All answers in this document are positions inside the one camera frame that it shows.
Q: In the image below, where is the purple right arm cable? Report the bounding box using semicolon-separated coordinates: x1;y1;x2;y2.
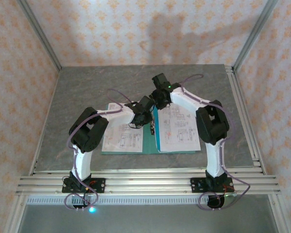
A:
180;74;251;211

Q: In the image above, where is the shiny metal folder clip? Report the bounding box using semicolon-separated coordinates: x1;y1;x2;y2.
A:
149;117;157;135

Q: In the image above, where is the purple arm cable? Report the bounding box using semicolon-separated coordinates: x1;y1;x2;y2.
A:
64;88;134;211
180;74;251;211

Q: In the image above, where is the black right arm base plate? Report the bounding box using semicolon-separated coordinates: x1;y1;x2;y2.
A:
190;177;233;194

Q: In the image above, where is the thick stack of drawing papers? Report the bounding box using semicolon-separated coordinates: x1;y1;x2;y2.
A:
156;105;201;153

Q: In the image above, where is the aluminium side rail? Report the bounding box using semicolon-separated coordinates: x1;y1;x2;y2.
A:
29;69;62;176
225;65;267;176

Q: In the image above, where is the aluminium cross rail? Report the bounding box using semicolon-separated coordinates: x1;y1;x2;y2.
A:
16;167;282;196

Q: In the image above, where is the thin sheet of drawing paper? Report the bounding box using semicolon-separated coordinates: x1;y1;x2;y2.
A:
101;102;144;153

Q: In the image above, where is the slotted grey cable duct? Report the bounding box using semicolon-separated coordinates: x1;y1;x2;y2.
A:
26;195;237;206

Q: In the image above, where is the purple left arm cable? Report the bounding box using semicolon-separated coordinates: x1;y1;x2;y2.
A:
64;88;134;211

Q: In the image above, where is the teal folder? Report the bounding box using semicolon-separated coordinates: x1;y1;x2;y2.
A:
101;106;202;155

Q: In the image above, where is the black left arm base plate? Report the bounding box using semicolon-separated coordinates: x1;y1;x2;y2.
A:
62;178;105;194

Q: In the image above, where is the aluminium frame post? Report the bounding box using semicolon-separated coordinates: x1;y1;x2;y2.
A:
16;0;63;70
232;0;279;71

